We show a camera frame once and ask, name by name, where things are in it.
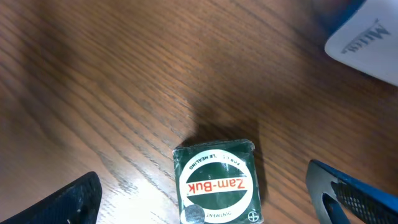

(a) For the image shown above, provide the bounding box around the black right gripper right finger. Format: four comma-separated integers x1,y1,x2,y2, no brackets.
306,159,397,224

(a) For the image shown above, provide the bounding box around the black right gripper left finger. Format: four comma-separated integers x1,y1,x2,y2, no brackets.
1,171,102,224

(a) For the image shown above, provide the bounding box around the dark green round packet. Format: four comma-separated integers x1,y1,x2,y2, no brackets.
173,139,264,224

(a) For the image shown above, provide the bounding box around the white barcode scanner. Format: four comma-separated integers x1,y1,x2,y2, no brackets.
325,0,397,86

